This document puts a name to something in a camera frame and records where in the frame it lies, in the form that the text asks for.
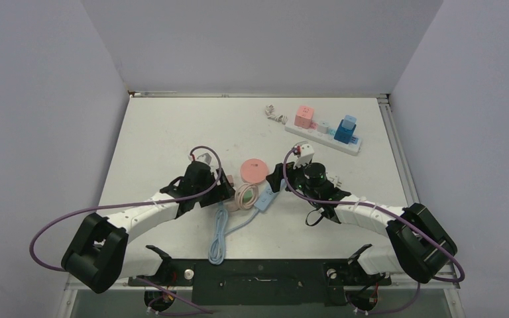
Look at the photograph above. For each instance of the small white plug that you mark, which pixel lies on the small white plug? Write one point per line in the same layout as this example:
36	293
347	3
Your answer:
323	127

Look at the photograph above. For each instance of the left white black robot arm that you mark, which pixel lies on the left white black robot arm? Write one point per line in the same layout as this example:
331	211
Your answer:
99	254

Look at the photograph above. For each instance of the blue power strip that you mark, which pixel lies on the blue power strip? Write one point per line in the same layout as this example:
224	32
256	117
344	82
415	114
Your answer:
267	196

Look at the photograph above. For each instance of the white power strip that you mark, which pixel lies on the white power strip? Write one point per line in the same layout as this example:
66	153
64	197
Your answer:
353	147

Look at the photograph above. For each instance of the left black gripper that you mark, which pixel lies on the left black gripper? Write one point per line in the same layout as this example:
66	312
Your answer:
221	192

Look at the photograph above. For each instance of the light blue plug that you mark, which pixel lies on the light blue plug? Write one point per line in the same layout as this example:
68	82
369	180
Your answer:
349	122

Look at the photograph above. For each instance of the dark blue cube adapter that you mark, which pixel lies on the dark blue cube adapter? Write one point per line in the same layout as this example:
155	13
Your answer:
343	135

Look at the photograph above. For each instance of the pink cube adapter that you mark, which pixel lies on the pink cube adapter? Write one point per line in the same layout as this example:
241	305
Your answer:
304	117

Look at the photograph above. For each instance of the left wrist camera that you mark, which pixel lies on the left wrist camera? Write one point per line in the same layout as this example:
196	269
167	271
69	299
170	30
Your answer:
204	158

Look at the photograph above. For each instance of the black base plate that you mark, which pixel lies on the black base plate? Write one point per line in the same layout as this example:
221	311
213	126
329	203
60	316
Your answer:
268	281

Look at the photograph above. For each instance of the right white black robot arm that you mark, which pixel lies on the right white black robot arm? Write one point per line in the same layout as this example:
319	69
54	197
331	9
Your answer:
419	246

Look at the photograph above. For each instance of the pink round disc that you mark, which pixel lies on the pink round disc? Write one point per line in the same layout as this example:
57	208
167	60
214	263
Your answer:
253	171

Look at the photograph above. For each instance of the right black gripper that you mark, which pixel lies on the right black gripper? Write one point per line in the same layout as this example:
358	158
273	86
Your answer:
275	178

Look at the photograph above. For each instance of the white flat plug adapter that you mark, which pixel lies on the white flat plug adapter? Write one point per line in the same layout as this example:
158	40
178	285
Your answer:
335	180

